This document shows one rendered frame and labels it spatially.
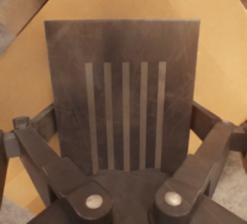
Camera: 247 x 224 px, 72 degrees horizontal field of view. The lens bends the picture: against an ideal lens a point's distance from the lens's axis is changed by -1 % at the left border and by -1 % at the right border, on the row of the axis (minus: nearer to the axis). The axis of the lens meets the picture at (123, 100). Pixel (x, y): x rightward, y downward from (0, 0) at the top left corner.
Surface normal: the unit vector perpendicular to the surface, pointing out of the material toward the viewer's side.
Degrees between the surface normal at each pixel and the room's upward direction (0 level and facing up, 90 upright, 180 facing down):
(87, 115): 0
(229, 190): 0
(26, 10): 0
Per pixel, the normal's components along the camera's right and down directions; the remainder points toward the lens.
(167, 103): 0.03, 0.27
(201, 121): -1.00, 0.02
